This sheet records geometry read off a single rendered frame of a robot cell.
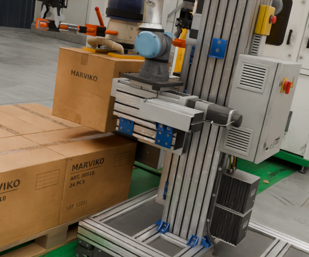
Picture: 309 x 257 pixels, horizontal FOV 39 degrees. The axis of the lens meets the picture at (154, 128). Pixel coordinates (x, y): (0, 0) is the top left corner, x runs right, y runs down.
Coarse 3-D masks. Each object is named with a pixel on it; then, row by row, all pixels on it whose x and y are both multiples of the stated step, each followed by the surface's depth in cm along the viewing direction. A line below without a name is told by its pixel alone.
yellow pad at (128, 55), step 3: (126, 51) 249; (108, 54) 244; (111, 54) 243; (114, 54) 242; (117, 54) 243; (120, 54) 243; (123, 54) 244; (126, 54) 248; (129, 54) 251; (132, 54) 255; (135, 54) 259; (138, 54) 261; (117, 57) 241; (120, 57) 240; (123, 57) 241; (126, 57) 244; (129, 57) 246; (132, 57) 249; (135, 57) 251; (138, 57) 254; (141, 57) 257
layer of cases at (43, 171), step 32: (0, 128) 252; (32, 128) 263; (64, 128) 275; (0, 160) 206; (32, 160) 213; (64, 160) 225; (96, 160) 246; (128, 160) 272; (0, 192) 196; (32, 192) 213; (64, 192) 232; (96, 192) 255; (0, 224) 202; (32, 224) 219
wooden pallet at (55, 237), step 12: (84, 216) 252; (60, 228) 238; (72, 228) 260; (24, 240) 218; (36, 240) 237; (48, 240) 232; (60, 240) 240; (72, 240) 249; (12, 252) 225; (24, 252) 227; (36, 252) 229
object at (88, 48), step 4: (100, 44) 258; (84, 48) 253; (88, 48) 251; (92, 48) 252; (96, 48) 252; (100, 48) 255; (104, 48) 260; (96, 52) 250; (100, 52) 253; (104, 52) 256; (108, 52) 259; (112, 52) 263; (128, 52) 277
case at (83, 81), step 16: (64, 48) 243; (80, 48) 258; (64, 64) 244; (80, 64) 238; (96, 64) 233; (112, 64) 227; (128, 64) 238; (64, 80) 246; (80, 80) 240; (96, 80) 234; (112, 80) 229; (64, 96) 247; (80, 96) 241; (96, 96) 235; (112, 96) 233; (64, 112) 249; (80, 112) 242; (96, 112) 236; (112, 112) 236; (96, 128) 238; (112, 128) 241
